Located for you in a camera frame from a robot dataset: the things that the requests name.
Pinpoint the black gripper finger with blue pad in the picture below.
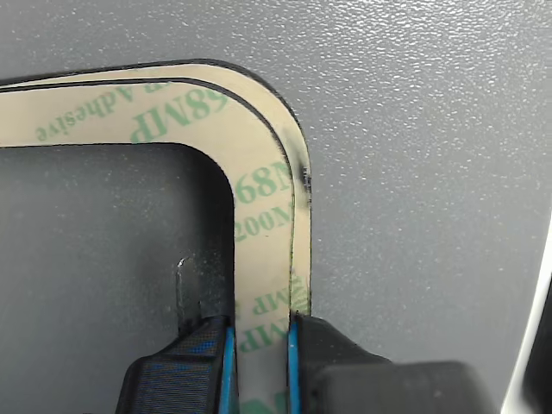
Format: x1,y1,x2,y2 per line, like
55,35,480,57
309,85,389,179
115,314,240,414
285,313,506,414

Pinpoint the tan rectangular adhesive frame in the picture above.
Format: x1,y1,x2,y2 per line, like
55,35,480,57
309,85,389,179
0,76,296,414
0,58,313,317

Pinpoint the grey flat base plate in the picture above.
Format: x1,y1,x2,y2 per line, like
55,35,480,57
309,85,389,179
0,0,552,414

